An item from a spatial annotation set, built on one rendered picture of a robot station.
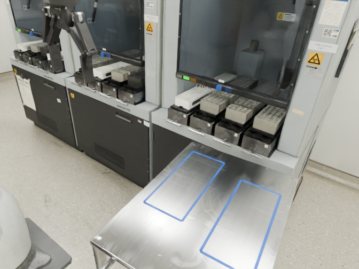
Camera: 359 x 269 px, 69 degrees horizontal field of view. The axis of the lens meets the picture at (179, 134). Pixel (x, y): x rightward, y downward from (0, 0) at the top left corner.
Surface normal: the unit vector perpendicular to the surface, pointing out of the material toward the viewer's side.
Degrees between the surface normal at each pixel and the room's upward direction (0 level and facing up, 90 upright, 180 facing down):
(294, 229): 0
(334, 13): 90
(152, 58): 90
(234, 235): 0
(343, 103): 90
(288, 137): 90
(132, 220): 0
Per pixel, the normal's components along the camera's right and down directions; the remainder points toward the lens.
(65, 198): 0.05, -0.85
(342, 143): -0.58, 0.40
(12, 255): 0.86, 0.33
